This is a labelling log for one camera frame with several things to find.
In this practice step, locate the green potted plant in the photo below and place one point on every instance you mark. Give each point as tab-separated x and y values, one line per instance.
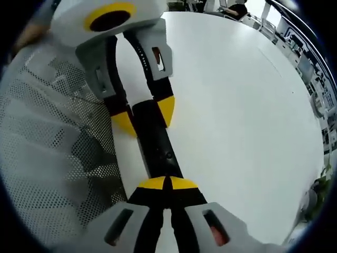
322	182

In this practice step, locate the white low cabinet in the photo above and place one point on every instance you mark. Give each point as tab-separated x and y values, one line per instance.
287	47

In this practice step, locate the person's white mesh shirt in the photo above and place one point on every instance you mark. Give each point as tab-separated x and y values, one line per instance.
39	131

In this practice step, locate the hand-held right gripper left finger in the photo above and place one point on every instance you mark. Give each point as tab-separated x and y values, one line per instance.
131	226

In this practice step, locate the black remote control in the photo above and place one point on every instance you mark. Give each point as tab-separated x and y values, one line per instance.
155	147

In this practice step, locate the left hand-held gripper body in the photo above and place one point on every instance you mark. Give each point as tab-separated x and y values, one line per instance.
68	23

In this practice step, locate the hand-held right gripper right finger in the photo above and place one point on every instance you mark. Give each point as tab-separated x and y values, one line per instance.
200	210

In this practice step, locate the grey tilted panel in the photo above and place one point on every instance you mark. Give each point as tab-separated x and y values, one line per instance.
305	67

